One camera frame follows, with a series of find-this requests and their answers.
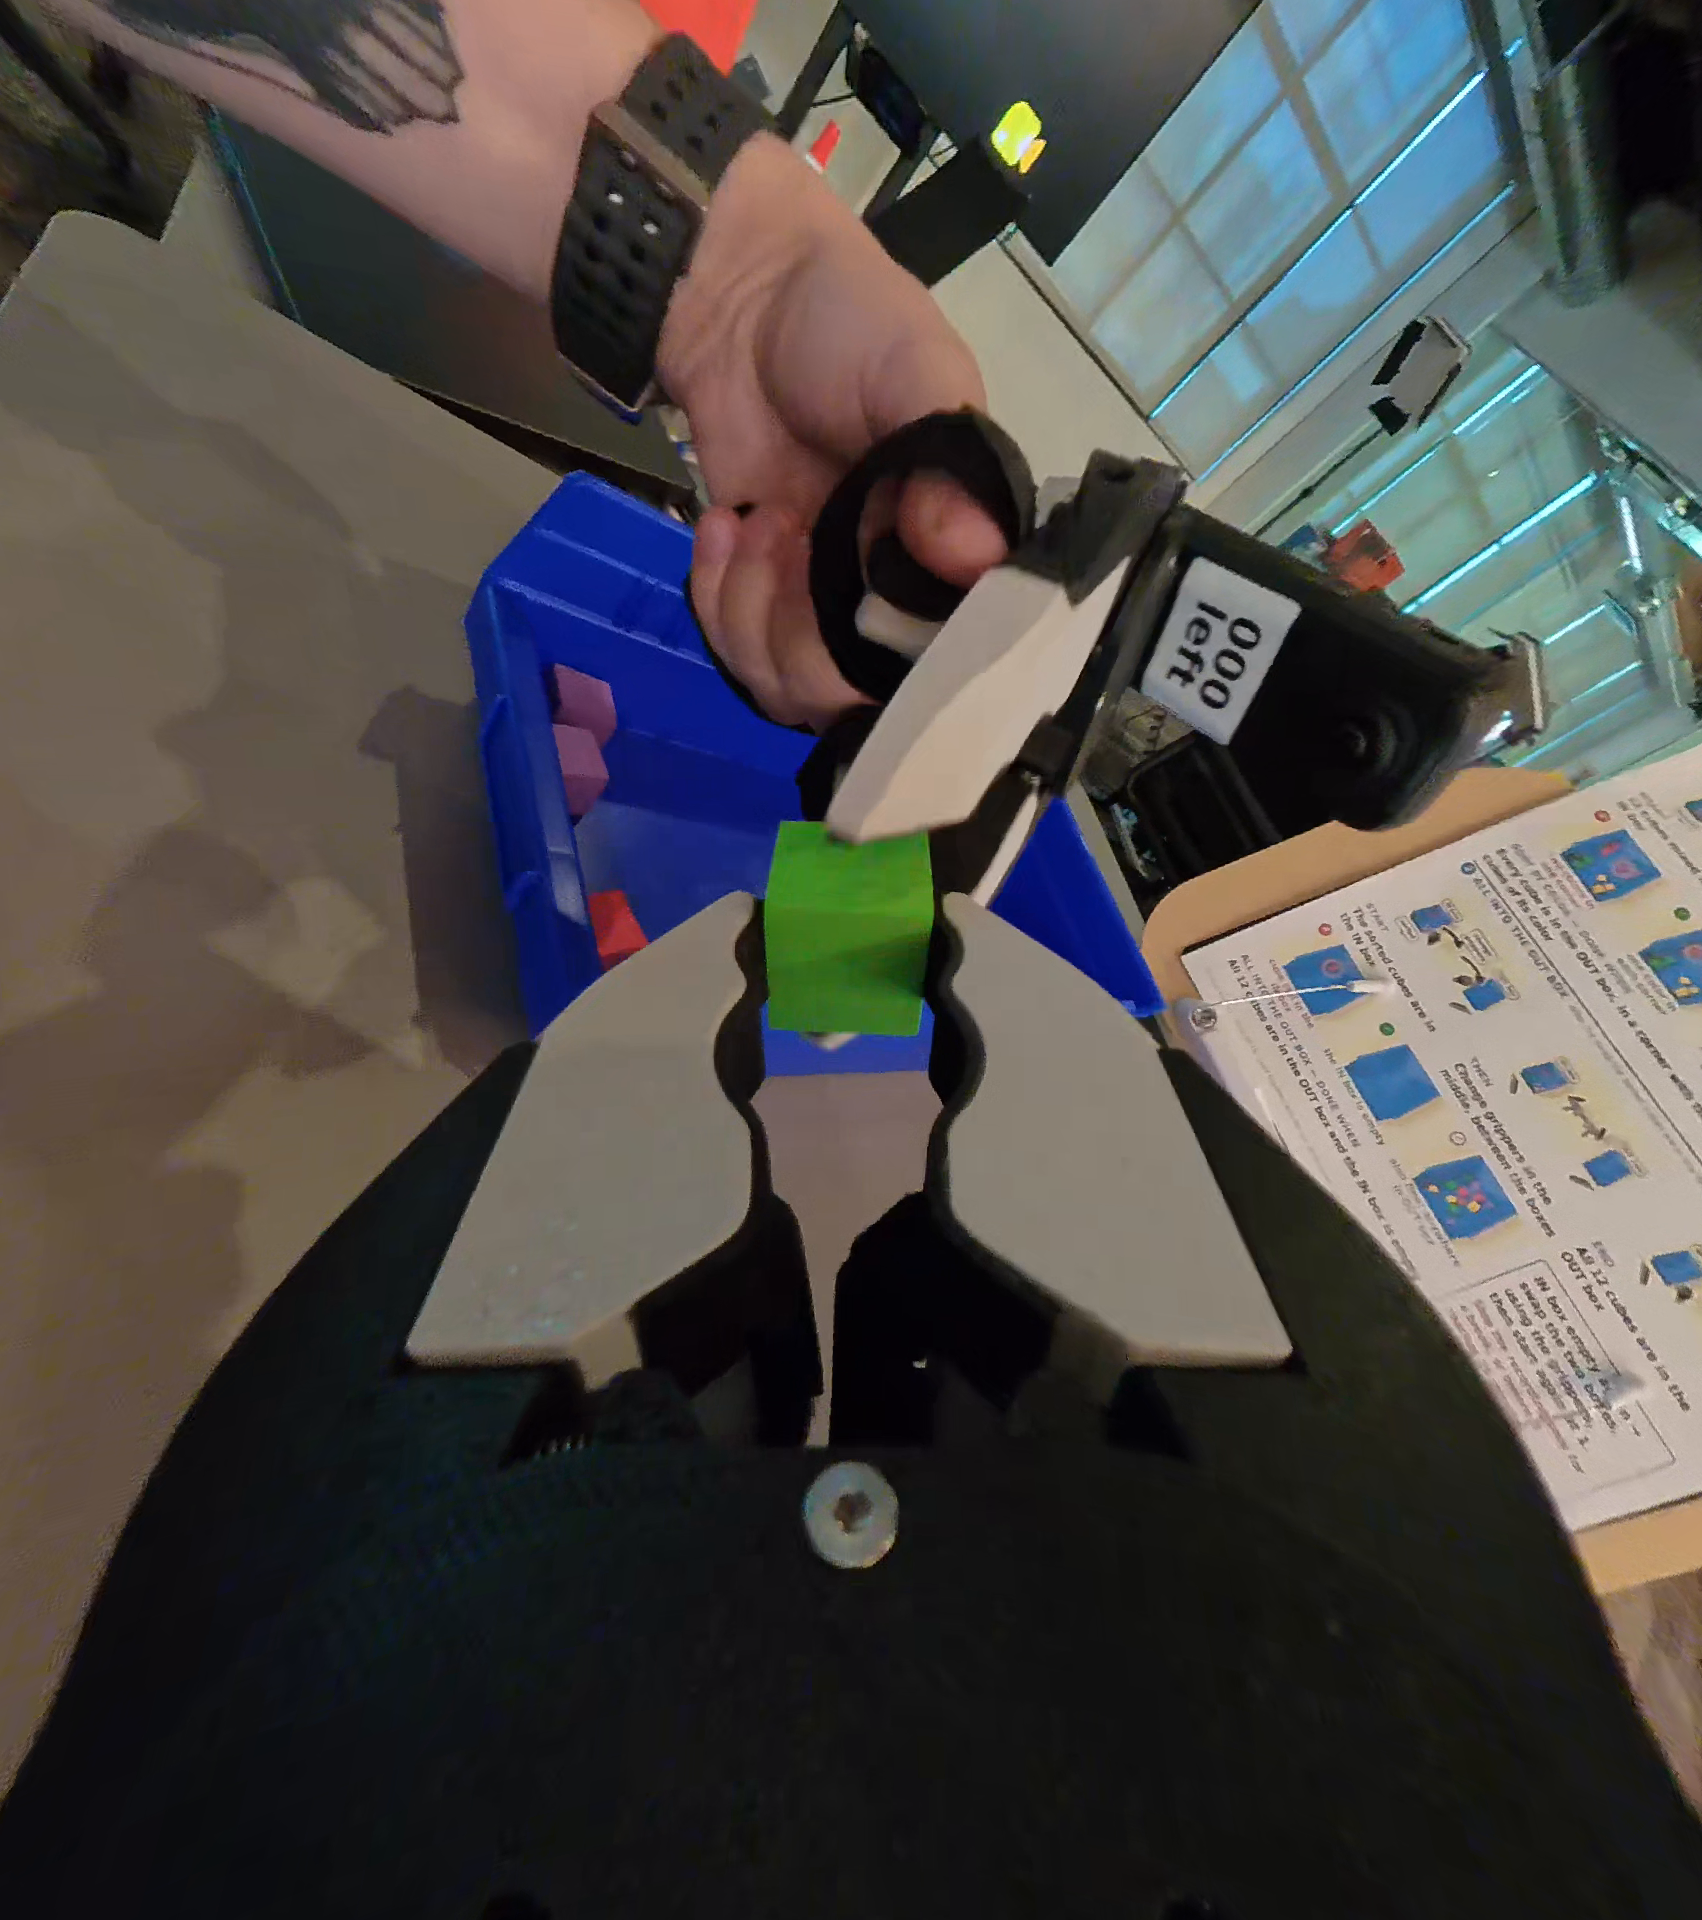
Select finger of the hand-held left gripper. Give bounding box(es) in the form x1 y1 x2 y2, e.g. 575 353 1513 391
824 560 1110 841
968 780 1056 906

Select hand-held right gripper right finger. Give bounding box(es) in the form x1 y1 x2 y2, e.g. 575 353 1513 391
928 891 1293 1367

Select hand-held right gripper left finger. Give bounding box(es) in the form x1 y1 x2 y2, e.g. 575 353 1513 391
405 891 777 1367

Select green wooden cube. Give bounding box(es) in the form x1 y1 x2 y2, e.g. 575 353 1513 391
761 816 934 1038

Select blue plastic bin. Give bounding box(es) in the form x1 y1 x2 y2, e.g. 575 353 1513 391
467 474 1171 1077

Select person's left forearm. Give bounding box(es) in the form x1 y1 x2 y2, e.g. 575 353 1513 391
43 0 673 287

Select grey desk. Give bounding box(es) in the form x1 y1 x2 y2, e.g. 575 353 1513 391
0 209 1171 1891

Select person's left hand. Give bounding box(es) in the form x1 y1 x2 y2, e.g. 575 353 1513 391
653 134 1034 729

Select black wristwatch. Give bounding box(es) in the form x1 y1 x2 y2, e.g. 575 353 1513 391
552 32 777 412

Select large dark screen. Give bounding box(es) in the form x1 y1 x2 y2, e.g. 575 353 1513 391
841 0 1264 262

